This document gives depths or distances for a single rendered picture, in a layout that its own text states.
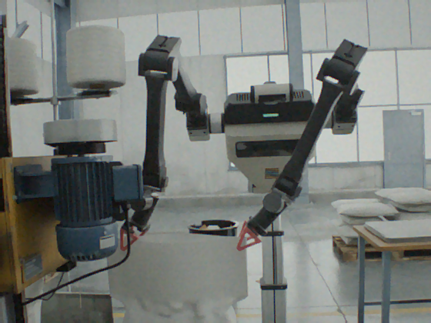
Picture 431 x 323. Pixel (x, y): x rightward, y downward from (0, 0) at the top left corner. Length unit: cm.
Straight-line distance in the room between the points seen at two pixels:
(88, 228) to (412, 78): 957
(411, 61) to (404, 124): 148
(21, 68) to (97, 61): 24
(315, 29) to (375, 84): 191
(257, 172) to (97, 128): 93
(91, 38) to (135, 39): 892
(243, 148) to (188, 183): 781
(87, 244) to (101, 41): 53
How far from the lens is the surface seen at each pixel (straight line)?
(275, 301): 191
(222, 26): 972
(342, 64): 114
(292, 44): 913
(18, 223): 99
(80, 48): 110
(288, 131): 159
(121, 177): 96
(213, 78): 942
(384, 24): 1022
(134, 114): 967
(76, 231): 94
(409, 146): 991
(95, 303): 180
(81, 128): 91
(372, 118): 969
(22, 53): 123
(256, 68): 941
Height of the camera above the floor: 133
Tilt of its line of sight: 3 degrees down
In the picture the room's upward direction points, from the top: 3 degrees counter-clockwise
